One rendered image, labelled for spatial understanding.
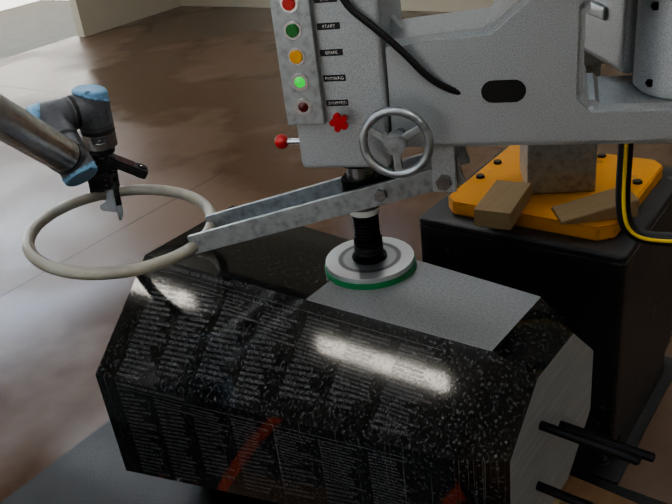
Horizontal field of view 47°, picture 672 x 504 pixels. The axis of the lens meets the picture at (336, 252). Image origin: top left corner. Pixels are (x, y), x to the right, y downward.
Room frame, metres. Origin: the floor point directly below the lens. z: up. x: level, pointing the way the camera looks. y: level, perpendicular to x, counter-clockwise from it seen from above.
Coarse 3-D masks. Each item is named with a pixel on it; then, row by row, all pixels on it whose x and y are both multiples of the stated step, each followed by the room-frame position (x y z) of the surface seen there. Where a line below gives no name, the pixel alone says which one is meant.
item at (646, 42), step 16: (640, 0) 1.44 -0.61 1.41; (656, 0) 1.39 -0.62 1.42; (640, 16) 1.43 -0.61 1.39; (656, 16) 1.38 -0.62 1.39; (640, 32) 1.43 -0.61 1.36; (656, 32) 1.38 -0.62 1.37; (640, 48) 1.42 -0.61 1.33; (656, 48) 1.38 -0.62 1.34; (640, 64) 1.42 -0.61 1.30; (656, 64) 1.38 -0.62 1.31; (640, 80) 1.41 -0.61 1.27; (656, 80) 1.37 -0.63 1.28; (656, 96) 1.38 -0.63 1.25
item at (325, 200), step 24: (456, 168) 1.50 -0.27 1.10; (288, 192) 1.74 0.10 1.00; (312, 192) 1.72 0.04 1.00; (336, 192) 1.70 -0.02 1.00; (360, 192) 1.57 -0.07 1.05; (384, 192) 1.54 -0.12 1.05; (408, 192) 1.53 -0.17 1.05; (216, 216) 1.80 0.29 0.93; (240, 216) 1.78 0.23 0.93; (264, 216) 1.64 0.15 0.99; (288, 216) 1.62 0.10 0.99; (312, 216) 1.60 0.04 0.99; (336, 216) 1.59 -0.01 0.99; (192, 240) 1.70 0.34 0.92; (216, 240) 1.68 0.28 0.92; (240, 240) 1.66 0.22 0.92
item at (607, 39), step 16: (496, 0) 2.06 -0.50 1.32; (608, 0) 1.58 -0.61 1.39; (624, 0) 1.51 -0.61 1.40; (592, 16) 1.65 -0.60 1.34; (608, 16) 1.57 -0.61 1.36; (624, 16) 1.51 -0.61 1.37; (592, 32) 1.65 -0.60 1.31; (608, 32) 1.57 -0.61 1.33; (624, 32) 1.51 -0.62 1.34; (592, 48) 1.65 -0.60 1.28; (608, 48) 1.57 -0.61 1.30; (624, 48) 1.51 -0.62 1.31; (608, 64) 1.58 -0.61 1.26; (624, 64) 1.51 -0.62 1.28
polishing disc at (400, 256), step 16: (352, 240) 1.72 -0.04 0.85; (384, 240) 1.70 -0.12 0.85; (400, 240) 1.69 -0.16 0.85; (336, 256) 1.65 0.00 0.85; (400, 256) 1.61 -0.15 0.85; (336, 272) 1.57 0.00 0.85; (352, 272) 1.56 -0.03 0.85; (368, 272) 1.55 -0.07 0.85; (384, 272) 1.55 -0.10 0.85; (400, 272) 1.54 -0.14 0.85
